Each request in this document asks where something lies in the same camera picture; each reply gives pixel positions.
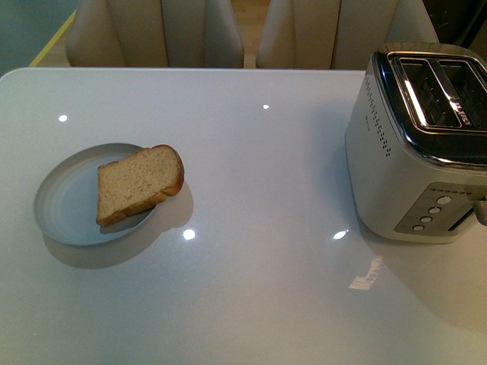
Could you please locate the beige chair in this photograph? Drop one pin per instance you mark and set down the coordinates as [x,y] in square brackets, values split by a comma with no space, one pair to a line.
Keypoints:
[155,34]
[338,34]

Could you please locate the white two-slot toaster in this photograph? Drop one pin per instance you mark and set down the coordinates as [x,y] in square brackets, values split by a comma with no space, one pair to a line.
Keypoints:
[416,143]

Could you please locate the beige chair on left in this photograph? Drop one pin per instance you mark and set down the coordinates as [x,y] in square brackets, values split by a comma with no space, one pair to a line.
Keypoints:
[155,34]

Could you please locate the slice of brown bread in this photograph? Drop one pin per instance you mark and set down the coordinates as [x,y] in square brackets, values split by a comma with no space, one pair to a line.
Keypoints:
[137,183]

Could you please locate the round white plate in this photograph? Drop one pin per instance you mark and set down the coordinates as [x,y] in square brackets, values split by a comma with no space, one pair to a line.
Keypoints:
[65,207]

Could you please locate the beige chair on right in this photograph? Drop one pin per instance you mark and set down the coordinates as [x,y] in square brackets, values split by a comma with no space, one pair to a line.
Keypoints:
[338,34]

